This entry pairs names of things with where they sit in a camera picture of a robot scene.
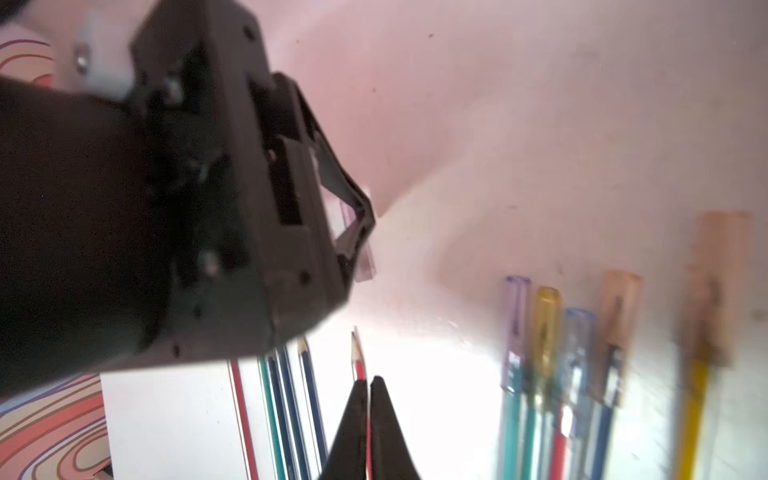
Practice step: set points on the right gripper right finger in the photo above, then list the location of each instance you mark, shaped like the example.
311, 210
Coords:
390, 458

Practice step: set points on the green pencil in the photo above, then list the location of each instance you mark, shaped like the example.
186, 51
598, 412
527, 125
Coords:
275, 439

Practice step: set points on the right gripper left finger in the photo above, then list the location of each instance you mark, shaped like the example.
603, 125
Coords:
347, 459

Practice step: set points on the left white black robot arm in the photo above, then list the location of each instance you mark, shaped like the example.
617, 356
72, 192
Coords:
65, 306

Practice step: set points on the bundle of coloured pencils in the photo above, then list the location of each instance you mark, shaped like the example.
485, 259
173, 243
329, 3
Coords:
563, 378

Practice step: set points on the dark blue pencil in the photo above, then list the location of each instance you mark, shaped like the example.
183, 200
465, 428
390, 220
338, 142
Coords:
289, 425
312, 399

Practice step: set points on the yellow pencil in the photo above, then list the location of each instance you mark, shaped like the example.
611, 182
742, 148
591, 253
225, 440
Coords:
713, 306

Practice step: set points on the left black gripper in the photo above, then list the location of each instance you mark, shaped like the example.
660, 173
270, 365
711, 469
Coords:
224, 168

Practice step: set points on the purple transparent pencil cap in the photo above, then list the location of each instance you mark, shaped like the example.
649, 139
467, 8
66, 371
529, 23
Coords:
365, 269

